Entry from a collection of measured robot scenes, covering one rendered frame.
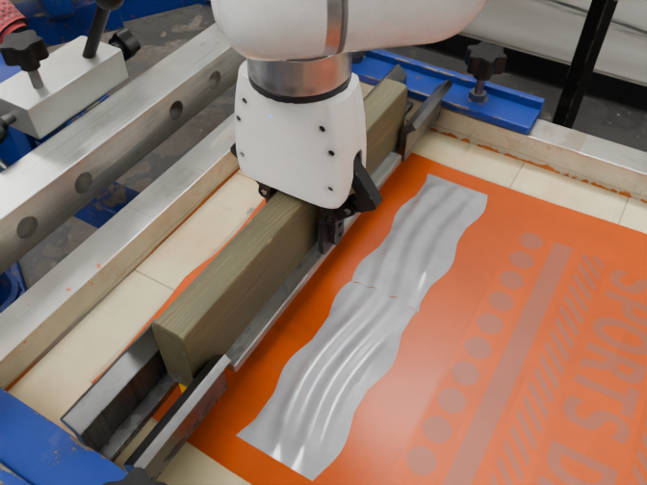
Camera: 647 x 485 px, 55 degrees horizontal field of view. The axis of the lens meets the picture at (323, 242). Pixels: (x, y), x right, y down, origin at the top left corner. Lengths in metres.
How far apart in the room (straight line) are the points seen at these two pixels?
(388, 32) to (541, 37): 2.34
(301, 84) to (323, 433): 0.26
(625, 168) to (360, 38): 0.44
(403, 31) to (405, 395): 0.30
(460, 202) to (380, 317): 0.18
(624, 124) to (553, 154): 1.90
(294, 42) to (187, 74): 0.39
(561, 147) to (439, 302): 0.24
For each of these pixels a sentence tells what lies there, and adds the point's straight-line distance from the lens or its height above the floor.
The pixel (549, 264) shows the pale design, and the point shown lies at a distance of 0.64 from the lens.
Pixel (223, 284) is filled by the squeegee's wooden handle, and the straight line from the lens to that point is 0.46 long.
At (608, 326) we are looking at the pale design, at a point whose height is 0.95.
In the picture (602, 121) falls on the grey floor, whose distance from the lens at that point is 2.60.
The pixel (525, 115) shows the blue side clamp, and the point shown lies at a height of 1.00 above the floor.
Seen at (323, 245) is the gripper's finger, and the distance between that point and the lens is 0.55.
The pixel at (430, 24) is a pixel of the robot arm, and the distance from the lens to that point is 0.34.
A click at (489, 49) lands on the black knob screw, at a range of 0.72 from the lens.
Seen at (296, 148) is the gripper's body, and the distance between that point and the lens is 0.47.
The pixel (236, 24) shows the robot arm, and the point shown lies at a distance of 0.32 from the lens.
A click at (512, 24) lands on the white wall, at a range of 2.68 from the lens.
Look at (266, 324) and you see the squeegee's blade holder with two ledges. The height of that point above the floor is 0.99.
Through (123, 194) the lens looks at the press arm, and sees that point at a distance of 0.76.
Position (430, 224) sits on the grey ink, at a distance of 0.64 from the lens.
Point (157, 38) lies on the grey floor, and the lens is 2.99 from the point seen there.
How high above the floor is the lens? 1.41
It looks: 47 degrees down
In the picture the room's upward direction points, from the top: straight up
